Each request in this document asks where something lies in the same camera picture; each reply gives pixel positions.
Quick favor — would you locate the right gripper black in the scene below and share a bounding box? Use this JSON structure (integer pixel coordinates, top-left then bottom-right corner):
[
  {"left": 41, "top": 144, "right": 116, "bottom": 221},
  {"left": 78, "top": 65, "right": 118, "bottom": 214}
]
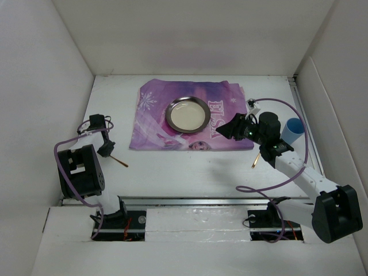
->
[{"left": 215, "top": 113, "right": 266, "bottom": 145}]

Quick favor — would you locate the gold fork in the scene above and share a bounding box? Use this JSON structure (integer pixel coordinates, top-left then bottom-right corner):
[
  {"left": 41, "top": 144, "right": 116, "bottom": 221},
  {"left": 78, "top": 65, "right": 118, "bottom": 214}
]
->
[{"left": 110, "top": 155, "right": 129, "bottom": 168}]

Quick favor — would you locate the gold spoon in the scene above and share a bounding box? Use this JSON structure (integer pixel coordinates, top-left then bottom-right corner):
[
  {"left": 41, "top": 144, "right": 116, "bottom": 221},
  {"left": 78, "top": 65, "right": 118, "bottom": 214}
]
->
[{"left": 251, "top": 152, "right": 261, "bottom": 169}]

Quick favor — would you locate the metal rimmed cream plate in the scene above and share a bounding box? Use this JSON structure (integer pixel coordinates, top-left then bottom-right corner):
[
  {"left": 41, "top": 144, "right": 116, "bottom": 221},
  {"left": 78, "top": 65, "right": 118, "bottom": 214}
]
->
[{"left": 165, "top": 97, "right": 210, "bottom": 133}]

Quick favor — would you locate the purple Elsa cloth placemat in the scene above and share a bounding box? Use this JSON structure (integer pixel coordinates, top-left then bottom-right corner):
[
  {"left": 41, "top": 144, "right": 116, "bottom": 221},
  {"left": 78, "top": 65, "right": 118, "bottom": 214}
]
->
[{"left": 129, "top": 79, "right": 254, "bottom": 151}]

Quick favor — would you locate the blue plastic cup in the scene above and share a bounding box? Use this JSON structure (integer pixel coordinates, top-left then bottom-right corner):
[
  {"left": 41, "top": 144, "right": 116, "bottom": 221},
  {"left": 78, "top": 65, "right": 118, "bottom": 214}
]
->
[{"left": 281, "top": 118, "right": 305, "bottom": 145}]

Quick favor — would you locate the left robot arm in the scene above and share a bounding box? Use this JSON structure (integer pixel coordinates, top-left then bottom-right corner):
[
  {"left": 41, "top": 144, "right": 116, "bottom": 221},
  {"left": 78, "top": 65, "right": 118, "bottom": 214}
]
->
[{"left": 53, "top": 114, "right": 129, "bottom": 231}]

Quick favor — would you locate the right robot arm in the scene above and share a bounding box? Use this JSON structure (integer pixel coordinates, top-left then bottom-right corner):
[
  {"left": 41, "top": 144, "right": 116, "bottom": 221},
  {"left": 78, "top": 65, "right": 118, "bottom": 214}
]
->
[{"left": 216, "top": 112, "right": 363, "bottom": 243}]

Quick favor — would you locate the white foam block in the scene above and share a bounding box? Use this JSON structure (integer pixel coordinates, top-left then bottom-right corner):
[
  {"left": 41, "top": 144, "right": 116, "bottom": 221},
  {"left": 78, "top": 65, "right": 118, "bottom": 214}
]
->
[{"left": 145, "top": 207, "right": 251, "bottom": 243}]

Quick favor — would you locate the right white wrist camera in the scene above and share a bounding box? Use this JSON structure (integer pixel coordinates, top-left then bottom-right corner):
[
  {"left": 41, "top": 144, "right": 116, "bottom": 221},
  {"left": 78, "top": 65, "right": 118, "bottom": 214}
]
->
[{"left": 246, "top": 99, "right": 260, "bottom": 116}]

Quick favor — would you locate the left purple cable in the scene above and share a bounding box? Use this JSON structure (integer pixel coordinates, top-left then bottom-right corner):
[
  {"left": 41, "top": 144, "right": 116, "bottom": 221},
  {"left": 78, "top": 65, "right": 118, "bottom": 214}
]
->
[{"left": 53, "top": 119, "right": 114, "bottom": 239}]

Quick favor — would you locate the purple cable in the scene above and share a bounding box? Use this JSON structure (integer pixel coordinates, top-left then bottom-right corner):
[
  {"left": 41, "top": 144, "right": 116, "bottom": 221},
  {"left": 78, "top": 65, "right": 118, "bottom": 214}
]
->
[
  {"left": 235, "top": 98, "right": 310, "bottom": 244},
  {"left": 53, "top": 119, "right": 114, "bottom": 239}
]

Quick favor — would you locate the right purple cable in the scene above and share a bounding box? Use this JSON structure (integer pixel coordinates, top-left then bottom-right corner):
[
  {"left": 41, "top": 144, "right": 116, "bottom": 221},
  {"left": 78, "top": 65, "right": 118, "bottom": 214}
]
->
[{"left": 235, "top": 98, "right": 310, "bottom": 244}]

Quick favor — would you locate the aluminium rail front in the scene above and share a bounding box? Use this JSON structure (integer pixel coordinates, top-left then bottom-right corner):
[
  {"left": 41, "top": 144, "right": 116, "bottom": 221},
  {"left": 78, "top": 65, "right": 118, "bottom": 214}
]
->
[{"left": 59, "top": 195, "right": 316, "bottom": 206}]

